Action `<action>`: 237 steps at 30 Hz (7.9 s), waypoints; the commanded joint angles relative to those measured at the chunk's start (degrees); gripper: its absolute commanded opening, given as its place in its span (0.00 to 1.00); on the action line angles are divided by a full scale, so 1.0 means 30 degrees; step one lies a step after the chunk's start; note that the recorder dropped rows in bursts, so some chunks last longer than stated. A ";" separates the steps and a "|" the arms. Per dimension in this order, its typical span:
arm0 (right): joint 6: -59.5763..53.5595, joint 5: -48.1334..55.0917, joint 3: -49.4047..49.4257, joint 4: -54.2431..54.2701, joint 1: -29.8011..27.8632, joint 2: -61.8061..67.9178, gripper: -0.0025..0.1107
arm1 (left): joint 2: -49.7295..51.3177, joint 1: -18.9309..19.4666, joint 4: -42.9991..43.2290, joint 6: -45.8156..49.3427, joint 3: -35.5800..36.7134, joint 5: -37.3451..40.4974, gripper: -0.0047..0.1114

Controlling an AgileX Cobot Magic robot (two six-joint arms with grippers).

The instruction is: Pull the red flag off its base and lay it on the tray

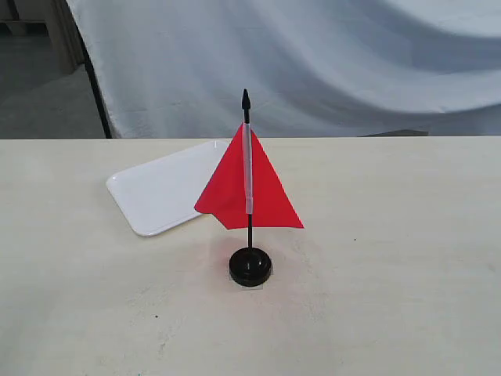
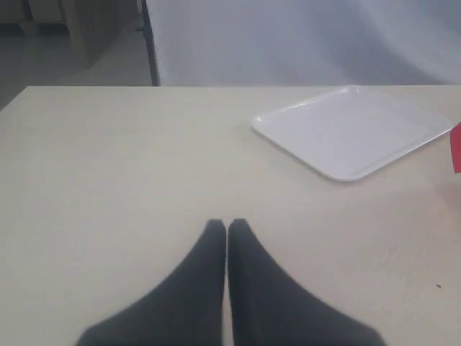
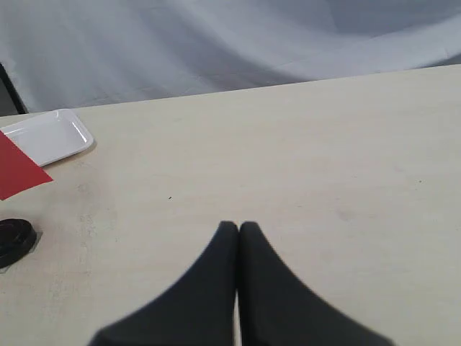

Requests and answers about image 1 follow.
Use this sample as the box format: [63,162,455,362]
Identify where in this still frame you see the white backdrop cloth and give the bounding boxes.
[69,1,500,138]

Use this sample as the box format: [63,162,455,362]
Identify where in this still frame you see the red flag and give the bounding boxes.
[194,89,304,248]

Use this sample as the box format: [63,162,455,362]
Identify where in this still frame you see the black backdrop stand pole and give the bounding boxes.
[79,36,113,139]

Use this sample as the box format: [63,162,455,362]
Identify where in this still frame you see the wooden furniture in background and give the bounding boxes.
[1,0,84,74]

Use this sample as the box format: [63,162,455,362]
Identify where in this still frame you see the white plastic tray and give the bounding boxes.
[106,140,229,237]

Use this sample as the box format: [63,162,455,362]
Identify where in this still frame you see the black round flag base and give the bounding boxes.
[229,248,272,287]

